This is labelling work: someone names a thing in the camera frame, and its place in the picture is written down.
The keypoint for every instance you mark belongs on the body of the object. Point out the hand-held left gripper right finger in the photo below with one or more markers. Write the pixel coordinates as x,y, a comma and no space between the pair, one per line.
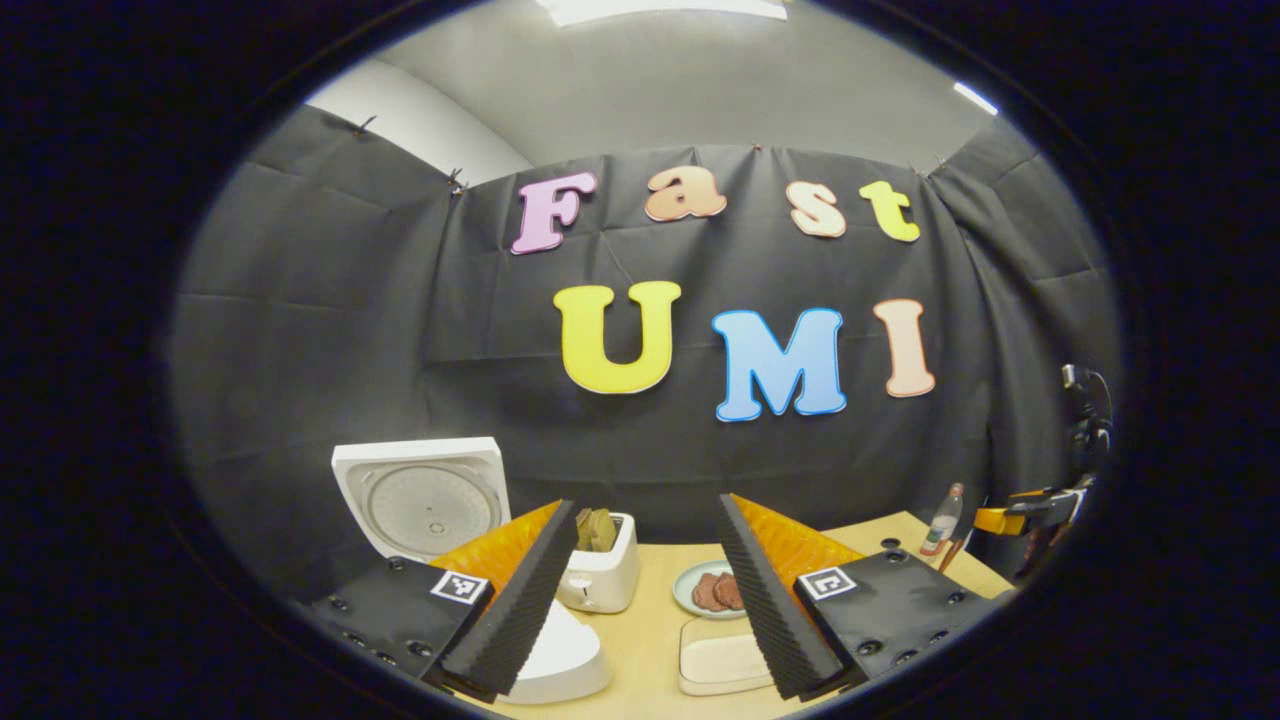
775,620

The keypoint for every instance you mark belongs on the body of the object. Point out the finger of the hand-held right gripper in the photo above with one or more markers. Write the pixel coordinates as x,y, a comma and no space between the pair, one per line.
1000,520

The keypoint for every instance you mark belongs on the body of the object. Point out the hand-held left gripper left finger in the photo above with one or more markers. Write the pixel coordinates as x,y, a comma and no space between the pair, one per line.
515,620

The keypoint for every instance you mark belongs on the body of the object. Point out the white rice cooker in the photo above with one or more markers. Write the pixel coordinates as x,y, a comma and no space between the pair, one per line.
420,500

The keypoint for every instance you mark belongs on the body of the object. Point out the brown meat slice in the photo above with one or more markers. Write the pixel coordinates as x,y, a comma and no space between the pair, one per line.
730,592
706,592

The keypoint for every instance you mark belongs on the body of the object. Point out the clear plastic bottle red label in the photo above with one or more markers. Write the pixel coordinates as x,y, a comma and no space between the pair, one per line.
941,525

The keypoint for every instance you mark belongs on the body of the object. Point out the beige tray with clear lid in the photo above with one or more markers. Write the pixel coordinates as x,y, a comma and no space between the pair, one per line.
720,660

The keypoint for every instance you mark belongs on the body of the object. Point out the pale blue round plate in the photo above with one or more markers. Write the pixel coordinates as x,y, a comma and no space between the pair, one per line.
685,588

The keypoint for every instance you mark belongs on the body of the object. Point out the white toaster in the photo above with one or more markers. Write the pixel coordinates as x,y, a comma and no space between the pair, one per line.
605,580

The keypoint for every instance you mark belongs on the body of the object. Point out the toasted bread slices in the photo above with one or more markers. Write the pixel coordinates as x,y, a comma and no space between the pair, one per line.
598,530

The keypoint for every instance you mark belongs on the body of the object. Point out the black backdrop cloth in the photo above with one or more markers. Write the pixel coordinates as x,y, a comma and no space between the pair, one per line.
380,330

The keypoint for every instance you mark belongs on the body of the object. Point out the small ceiling light panel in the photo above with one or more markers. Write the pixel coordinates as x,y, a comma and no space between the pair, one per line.
975,98

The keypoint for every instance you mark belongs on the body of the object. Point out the large ceiling light panel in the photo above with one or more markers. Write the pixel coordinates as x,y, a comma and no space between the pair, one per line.
660,8

